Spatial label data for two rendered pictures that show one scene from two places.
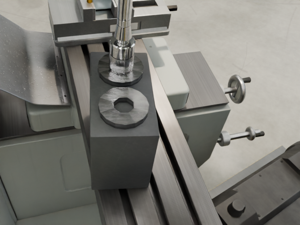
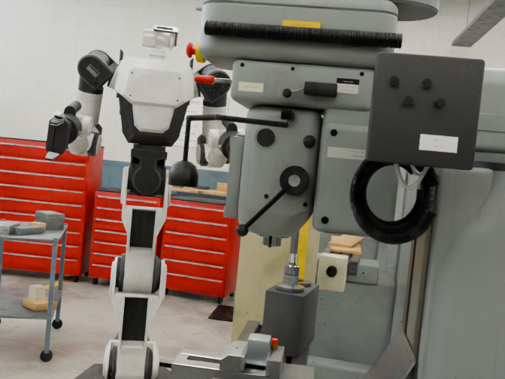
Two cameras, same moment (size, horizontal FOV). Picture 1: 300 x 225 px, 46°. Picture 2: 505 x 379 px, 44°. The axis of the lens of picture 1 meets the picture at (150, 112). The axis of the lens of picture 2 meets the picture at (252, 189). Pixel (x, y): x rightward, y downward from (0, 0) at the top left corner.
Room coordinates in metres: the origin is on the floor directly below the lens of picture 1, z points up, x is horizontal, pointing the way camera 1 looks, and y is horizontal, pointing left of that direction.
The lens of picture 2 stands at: (2.21, 0.94, 1.50)
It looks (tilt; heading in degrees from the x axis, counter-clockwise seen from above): 3 degrees down; 212
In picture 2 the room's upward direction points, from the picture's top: 6 degrees clockwise
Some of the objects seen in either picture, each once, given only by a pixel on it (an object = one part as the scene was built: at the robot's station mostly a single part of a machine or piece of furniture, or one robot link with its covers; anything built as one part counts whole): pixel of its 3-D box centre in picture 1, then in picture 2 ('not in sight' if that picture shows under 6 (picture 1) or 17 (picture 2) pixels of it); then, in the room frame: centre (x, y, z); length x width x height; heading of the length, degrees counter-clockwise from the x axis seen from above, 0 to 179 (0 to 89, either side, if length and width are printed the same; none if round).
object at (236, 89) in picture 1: (228, 90); not in sight; (1.02, -0.29, 0.62); 0.16 x 0.12 x 0.12; 114
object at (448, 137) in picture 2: not in sight; (423, 111); (1.00, 0.58, 1.62); 0.20 x 0.09 x 0.21; 114
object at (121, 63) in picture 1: (121, 56); (291, 277); (0.51, 0.07, 1.14); 0.05 x 0.05 x 0.06
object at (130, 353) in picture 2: not in sight; (134, 322); (0.47, -0.58, 0.85); 0.20 x 0.16 x 0.48; 132
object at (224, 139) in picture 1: (241, 135); not in sight; (0.91, -0.38, 0.50); 0.22 x 0.06 x 0.06; 114
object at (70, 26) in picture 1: (110, 10); (244, 370); (0.90, 0.17, 0.97); 0.35 x 0.15 x 0.11; 115
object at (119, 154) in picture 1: (119, 118); (291, 313); (0.46, 0.06, 1.02); 0.22 x 0.12 x 0.20; 14
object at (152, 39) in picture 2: not in sight; (157, 42); (0.49, -0.58, 1.88); 0.10 x 0.07 x 0.09; 132
